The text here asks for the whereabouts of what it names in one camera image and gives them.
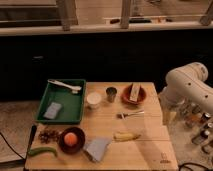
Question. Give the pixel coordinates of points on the yellow banana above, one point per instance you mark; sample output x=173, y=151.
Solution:
x=121, y=137

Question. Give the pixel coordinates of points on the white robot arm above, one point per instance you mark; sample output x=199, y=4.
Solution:
x=186, y=83

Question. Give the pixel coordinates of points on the small metal cup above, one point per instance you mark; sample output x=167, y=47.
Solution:
x=111, y=94

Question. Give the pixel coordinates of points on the white paper cup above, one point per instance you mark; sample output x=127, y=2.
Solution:
x=93, y=99

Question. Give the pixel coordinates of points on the small cardboard box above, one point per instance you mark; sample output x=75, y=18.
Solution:
x=134, y=92

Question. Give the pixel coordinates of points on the metal fork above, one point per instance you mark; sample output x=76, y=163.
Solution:
x=124, y=115

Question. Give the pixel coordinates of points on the green plastic tray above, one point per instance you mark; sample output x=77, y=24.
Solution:
x=72, y=104

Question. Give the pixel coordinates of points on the grey blue sponge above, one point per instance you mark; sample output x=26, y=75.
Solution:
x=52, y=110

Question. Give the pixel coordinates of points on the blue grey cloth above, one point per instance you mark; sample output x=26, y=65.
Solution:
x=96, y=148

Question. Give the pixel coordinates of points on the orange fruit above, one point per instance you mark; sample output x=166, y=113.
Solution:
x=70, y=139

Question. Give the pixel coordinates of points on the dark brown bowl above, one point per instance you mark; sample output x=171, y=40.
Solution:
x=79, y=133

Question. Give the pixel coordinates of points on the dark grape bunch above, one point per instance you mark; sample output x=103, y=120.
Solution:
x=48, y=135

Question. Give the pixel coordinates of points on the green chili pepper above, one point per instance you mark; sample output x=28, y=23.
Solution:
x=40, y=150

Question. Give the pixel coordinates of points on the spice bottle rack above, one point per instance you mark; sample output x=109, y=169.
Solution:
x=195, y=119

